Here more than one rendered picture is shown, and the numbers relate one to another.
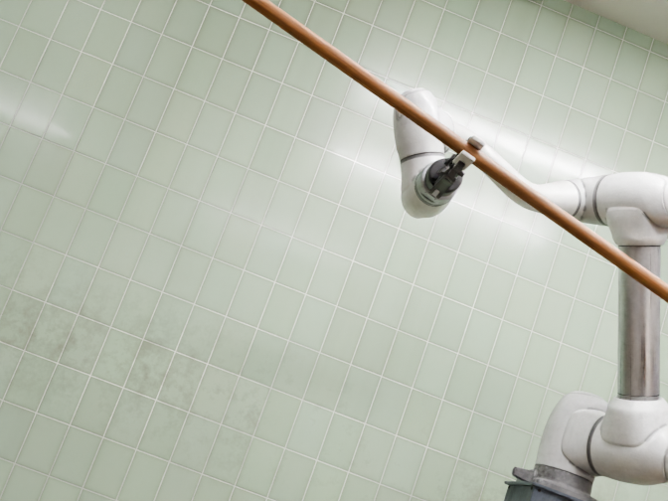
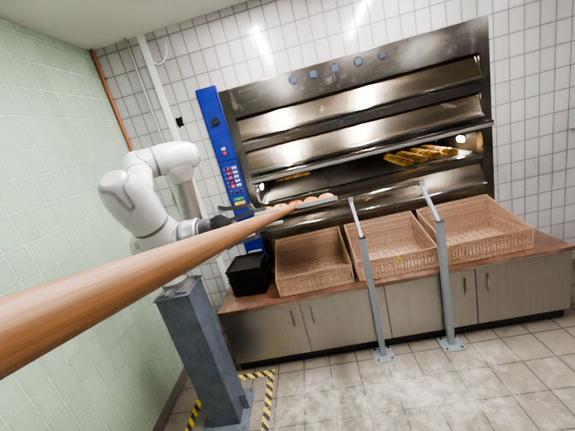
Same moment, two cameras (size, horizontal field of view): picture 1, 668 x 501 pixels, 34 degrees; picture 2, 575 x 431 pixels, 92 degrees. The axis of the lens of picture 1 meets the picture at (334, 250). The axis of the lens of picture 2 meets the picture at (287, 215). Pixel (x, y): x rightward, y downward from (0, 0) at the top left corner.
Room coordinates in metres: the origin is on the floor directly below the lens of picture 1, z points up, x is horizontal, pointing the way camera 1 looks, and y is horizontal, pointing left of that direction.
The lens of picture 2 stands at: (1.76, 0.55, 1.69)
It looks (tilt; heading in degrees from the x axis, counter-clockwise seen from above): 16 degrees down; 282
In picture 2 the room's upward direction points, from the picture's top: 15 degrees counter-clockwise
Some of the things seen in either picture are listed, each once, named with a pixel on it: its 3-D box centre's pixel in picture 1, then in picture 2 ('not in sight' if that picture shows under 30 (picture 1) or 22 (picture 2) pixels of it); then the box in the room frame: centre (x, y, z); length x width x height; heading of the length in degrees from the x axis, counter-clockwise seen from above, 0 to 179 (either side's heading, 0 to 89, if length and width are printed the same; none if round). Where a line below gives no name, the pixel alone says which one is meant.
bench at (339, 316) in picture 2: not in sight; (378, 295); (1.62, -1.43, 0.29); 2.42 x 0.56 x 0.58; 5
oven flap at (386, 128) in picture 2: not in sight; (358, 134); (1.53, -1.73, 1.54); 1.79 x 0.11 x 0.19; 5
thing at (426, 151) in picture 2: not in sight; (417, 154); (0.99, -2.22, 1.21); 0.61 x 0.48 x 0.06; 95
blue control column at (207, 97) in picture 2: not in sight; (261, 195); (2.66, -2.56, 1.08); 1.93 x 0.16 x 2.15; 95
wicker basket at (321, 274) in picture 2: not in sight; (311, 258); (2.08, -1.41, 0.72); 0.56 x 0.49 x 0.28; 6
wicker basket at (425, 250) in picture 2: not in sight; (386, 243); (1.49, -1.46, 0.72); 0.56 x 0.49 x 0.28; 4
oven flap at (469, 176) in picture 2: not in sight; (369, 198); (1.53, -1.73, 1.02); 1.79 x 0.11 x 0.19; 5
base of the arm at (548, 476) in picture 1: (553, 482); (174, 285); (2.78, -0.74, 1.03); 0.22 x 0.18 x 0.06; 95
